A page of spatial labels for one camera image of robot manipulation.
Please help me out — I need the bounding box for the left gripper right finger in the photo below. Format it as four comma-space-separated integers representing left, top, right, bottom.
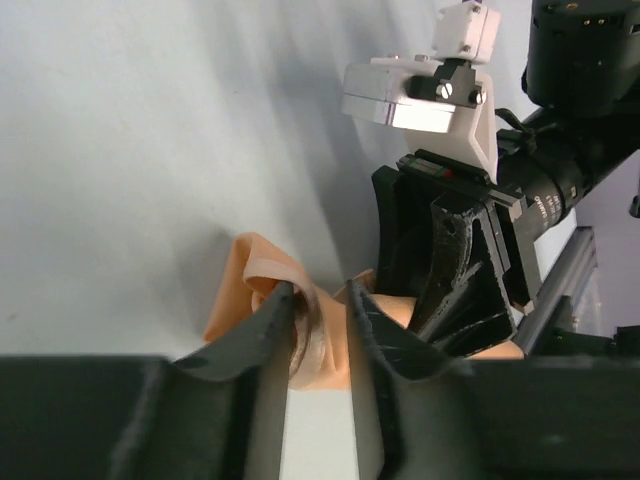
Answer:
346, 281, 639, 479

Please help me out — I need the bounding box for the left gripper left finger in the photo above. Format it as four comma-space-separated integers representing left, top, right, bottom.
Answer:
1, 282, 295, 479

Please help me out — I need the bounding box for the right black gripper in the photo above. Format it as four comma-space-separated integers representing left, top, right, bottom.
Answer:
372, 109, 589, 356

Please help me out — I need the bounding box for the orange cloth napkin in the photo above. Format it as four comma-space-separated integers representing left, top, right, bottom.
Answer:
201, 231, 525, 393

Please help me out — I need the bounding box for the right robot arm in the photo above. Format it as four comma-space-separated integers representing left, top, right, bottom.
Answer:
372, 1, 639, 356

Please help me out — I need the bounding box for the right aluminium side rail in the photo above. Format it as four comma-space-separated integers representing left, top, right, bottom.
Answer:
513, 227, 597, 355

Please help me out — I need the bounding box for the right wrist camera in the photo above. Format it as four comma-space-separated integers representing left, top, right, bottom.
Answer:
341, 1, 501, 181

